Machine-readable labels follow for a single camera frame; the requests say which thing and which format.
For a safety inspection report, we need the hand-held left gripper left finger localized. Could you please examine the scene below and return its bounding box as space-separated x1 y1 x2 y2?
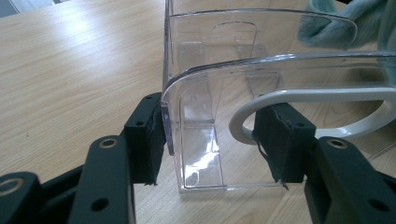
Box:
68 91 167 224

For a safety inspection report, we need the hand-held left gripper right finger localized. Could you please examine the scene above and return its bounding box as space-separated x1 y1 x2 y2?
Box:
251 102 396 224

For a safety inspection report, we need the clear plastic divided organizer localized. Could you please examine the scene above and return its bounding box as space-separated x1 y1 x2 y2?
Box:
162 0 396 194

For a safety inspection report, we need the light blue ribbed cloth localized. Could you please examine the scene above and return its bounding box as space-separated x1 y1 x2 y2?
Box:
297 0 396 86

